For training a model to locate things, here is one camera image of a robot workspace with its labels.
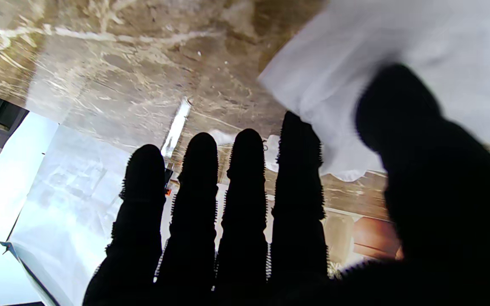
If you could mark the translucent white diffuser panel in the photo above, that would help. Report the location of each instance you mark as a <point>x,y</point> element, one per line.
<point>70,204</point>

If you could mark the translucent white disposable glove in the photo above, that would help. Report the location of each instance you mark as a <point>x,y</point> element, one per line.
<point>334,63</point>

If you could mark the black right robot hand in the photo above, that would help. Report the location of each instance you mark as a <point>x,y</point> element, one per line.
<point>440,212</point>

